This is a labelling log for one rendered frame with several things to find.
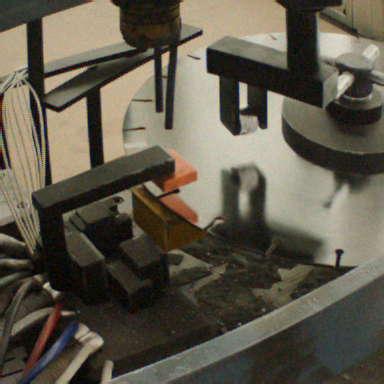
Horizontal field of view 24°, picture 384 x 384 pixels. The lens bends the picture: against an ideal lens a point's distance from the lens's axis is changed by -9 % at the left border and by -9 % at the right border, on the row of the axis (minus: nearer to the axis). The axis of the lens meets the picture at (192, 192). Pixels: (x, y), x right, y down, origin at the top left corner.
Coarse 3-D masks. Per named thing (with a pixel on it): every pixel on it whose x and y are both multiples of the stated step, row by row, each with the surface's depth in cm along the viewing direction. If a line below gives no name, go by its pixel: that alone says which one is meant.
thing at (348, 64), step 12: (372, 48) 66; (324, 60) 64; (336, 60) 63; (348, 60) 63; (360, 60) 63; (372, 60) 65; (348, 72) 62; (360, 72) 62; (372, 72) 63; (348, 84) 62; (360, 84) 63; (372, 84) 63; (336, 96) 60; (348, 96) 64; (360, 96) 63
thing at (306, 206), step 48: (336, 48) 77; (144, 96) 70; (192, 96) 69; (240, 96) 69; (192, 144) 64; (240, 144) 64; (288, 144) 64; (192, 192) 59; (240, 192) 59; (288, 192) 59; (336, 192) 59; (240, 240) 55; (288, 240) 55; (336, 240) 55
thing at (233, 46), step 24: (288, 24) 55; (312, 24) 54; (216, 48) 59; (240, 48) 59; (264, 48) 59; (288, 48) 56; (312, 48) 55; (216, 72) 60; (240, 72) 58; (264, 72) 57; (288, 72) 56; (312, 72) 56; (336, 72) 57; (264, 96) 60; (288, 96) 57; (312, 96) 56; (264, 120) 61
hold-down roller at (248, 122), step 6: (240, 108) 61; (246, 108) 61; (252, 108) 61; (240, 114) 61; (246, 114) 61; (252, 114) 61; (240, 120) 61; (246, 120) 61; (252, 120) 61; (240, 126) 61; (246, 126) 61; (252, 126) 61; (240, 132) 62; (246, 132) 62; (252, 132) 62
